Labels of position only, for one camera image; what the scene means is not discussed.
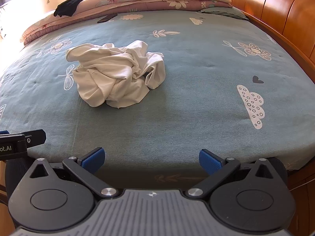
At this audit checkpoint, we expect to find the white printed t-shirt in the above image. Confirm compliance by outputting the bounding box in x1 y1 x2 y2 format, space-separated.
66 40 166 109

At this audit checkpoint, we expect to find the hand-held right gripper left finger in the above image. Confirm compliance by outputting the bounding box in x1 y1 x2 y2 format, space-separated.
30 147 119 200

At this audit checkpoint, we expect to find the wooden headboard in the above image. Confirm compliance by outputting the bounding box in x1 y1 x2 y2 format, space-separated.
219 0 315 84

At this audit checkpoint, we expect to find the wooden bed side rail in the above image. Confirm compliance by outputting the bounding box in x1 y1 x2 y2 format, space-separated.
287 163 315 236

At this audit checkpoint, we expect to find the folded pink floral quilt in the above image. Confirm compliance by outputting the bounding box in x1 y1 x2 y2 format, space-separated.
20 0 233 45

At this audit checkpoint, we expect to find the flat blue-grey pillow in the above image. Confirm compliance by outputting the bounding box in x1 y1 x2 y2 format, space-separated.
198 7 249 20

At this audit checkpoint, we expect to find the black phone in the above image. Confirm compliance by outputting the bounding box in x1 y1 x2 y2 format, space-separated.
97 13 118 24

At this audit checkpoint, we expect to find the black garment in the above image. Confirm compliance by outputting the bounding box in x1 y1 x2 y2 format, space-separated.
54 0 97 18

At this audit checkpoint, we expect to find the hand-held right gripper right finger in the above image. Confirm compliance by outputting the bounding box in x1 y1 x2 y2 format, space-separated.
185 149 274 199

